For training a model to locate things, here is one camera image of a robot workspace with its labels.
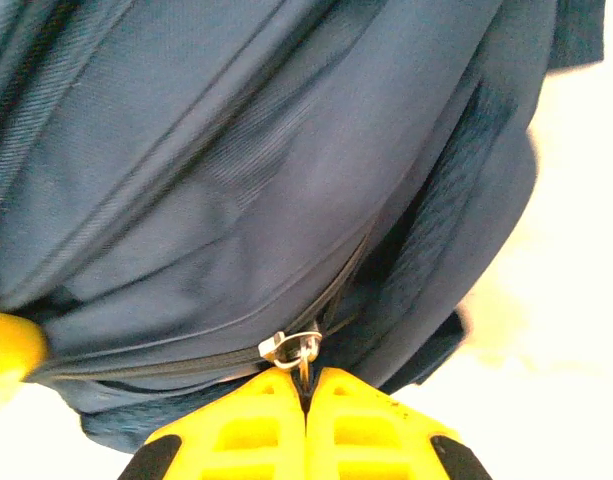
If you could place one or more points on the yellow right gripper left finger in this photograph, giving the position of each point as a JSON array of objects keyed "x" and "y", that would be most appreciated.
[{"x": 246, "y": 440}]

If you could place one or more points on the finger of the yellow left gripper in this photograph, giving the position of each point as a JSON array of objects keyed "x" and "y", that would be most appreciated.
[{"x": 8, "y": 345}]

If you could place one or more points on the navy blue backpack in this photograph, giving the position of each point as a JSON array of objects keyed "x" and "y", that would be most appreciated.
[{"x": 236, "y": 175}]

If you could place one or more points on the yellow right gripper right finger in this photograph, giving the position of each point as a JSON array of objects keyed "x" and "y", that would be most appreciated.
[{"x": 366, "y": 440}]

